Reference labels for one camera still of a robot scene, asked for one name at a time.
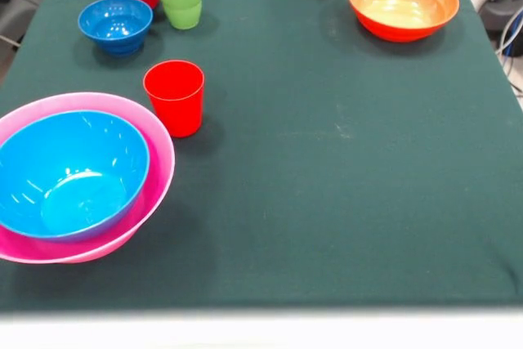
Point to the large pink bowl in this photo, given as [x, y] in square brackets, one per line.
[161, 161]

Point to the large blue bowl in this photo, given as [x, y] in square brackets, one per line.
[73, 177]

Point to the small dark blue bowl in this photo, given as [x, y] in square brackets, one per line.
[114, 26]

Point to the dark green tablecloth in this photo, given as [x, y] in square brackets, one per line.
[327, 161]

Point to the red cup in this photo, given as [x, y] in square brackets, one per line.
[175, 99]

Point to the large orange bowl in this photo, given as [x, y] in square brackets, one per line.
[402, 5]

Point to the black floor stand base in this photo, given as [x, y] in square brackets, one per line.
[502, 5]
[20, 10]

